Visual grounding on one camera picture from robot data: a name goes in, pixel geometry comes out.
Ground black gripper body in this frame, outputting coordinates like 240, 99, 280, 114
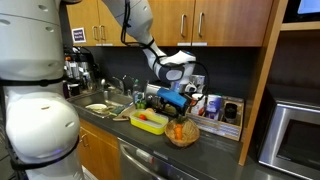
179, 93, 194, 116

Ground orange carrot with green top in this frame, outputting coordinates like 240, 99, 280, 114
173, 114, 188, 142

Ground round wicker basket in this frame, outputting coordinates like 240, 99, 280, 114
164, 117, 201, 149

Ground yellow plastic container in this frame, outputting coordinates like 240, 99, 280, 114
129, 108, 170, 136

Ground red white paper cups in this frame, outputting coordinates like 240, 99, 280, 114
190, 92, 207, 116

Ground blue white carton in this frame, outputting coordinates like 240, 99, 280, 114
205, 93, 223, 120

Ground wooden organizer tray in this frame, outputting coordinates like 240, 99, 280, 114
183, 94, 245, 142

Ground chrome toaster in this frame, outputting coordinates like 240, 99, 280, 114
144, 82, 188, 117

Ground black round canister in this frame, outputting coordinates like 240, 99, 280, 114
223, 101, 240, 125

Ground green bell pepper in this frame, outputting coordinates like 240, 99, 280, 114
134, 99, 148, 111

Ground clear bottle green cap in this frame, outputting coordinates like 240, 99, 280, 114
132, 78, 140, 96

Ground white dishwasher sticker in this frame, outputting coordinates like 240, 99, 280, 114
135, 147, 155, 163

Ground stainless steel dishwasher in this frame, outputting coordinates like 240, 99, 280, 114
117, 136, 204, 180

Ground blue green sponge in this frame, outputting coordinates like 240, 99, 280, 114
109, 103, 126, 116

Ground chrome faucet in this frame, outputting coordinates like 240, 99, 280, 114
110, 75, 126, 97

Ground wooden cabinet side panel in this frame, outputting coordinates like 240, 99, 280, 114
237, 0, 290, 167

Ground stainless steel sink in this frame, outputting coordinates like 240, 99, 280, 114
69, 88, 135, 118

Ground wooden upper cabinet door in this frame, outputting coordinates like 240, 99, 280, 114
97, 0, 136, 47
66, 0, 100, 47
193, 0, 275, 47
148, 0, 196, 47

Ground wooden cabinet door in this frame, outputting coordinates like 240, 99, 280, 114
66, 0, 100, 47
148, 0, 196, 47
77, 119, 122, 180
193, 0, 275, 47
97, 0, 136, 47

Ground white plate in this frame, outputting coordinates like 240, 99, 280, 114
84, 102, 109, 113

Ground wooden lower cabinet door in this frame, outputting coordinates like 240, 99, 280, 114
77, 119, 122, 180

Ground glass coffee carafe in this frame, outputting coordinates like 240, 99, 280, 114
79, 59, 98, 92

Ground stainless steel microwave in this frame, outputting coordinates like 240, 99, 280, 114
257, 99, 320, 180

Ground black mug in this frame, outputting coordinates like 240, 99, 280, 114
68, 83, 82, 98

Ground black silver coffee machine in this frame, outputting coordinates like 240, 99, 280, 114
64, 46, 84, 98

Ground dark purple metal cup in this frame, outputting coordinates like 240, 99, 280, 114
60, 79, 70, 99

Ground purple framed sign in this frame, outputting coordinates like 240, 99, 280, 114
71, 26, 87, 44

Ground wooden shelf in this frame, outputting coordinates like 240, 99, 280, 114
280, 19, 320, 32

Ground bright screen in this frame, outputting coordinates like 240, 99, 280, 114
297, 0, 320, 15

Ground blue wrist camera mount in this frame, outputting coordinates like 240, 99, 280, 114
155, 86, 189, 109

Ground white wall outlet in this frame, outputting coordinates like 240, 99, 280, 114
190, 74, 206, 86

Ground silver dishwasher handle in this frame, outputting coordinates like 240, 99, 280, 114
119, 142, 171, 180

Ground silver cabinet handle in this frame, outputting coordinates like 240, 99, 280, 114
198, 11, 205, 37
80, 132, 90, 148
99, 24, 107, 41
92, 24, 100, 42
180, 12, 188, 38

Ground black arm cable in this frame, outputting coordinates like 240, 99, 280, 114
119, 0, 210, 103

